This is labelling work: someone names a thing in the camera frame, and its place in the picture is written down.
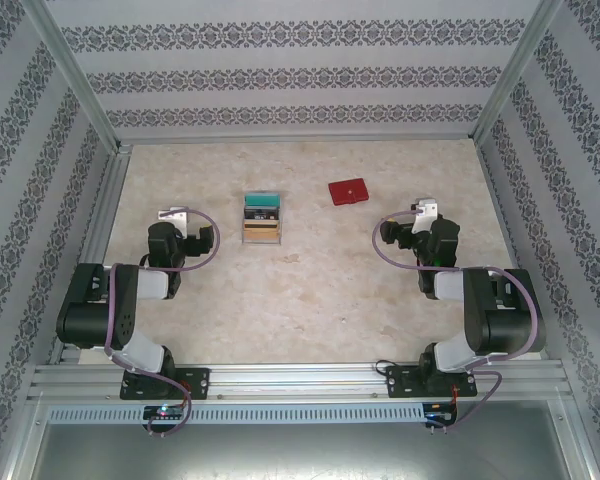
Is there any clear acrylic card stand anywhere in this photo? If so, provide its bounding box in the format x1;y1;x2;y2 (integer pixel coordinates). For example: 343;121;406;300
240;191;285;247

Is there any black credit card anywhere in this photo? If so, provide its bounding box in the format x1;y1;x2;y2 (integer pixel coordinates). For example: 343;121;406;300
243;207;281;224

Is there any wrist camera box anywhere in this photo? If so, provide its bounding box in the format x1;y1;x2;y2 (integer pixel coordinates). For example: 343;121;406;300
410;198;440;234
158;206;190;237

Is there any gold credit card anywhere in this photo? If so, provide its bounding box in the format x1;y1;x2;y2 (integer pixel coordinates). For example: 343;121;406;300
243;221;283;243

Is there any red card holder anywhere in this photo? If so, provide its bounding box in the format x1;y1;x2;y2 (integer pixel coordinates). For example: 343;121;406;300
328;178;371;208

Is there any aluminium side rail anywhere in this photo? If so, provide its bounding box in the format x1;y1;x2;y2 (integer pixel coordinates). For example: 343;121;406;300
479;144;551;361

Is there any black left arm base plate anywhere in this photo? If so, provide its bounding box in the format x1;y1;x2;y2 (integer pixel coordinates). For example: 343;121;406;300
119;366;211;401

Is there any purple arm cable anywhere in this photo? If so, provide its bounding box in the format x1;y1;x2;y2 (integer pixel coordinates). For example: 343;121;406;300
372;209;540;431
102;207;222;437

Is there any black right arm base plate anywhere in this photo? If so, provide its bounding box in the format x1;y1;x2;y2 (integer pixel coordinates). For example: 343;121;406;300
384;364;479;400

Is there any aluminium frame post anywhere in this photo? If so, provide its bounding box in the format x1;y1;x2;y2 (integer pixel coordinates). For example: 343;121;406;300
22;0;131;154
472;0;564;144

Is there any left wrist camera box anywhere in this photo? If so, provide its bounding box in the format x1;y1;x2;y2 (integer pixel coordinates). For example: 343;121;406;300
158;206;190;237

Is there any teal credit card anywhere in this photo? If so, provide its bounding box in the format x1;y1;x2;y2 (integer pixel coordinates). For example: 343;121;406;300
244;193;282;210

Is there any grey metal panel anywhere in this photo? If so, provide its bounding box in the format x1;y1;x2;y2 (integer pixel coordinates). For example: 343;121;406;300
29;423;571;480

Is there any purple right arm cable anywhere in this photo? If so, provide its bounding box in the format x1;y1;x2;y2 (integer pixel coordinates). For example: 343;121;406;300
372;209;540;431

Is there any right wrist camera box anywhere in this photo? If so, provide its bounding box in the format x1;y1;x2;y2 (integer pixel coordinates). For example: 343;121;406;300
410;198;440;234

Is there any aluminium mounting rail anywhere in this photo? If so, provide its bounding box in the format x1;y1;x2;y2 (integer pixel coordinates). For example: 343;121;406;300
27;362;574;401

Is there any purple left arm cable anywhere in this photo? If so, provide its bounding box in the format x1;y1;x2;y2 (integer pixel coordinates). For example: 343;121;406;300
102;207;222;437

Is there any slotted grey cable duct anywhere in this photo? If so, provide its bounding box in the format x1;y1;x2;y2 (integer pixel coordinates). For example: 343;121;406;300
47;403;461;425

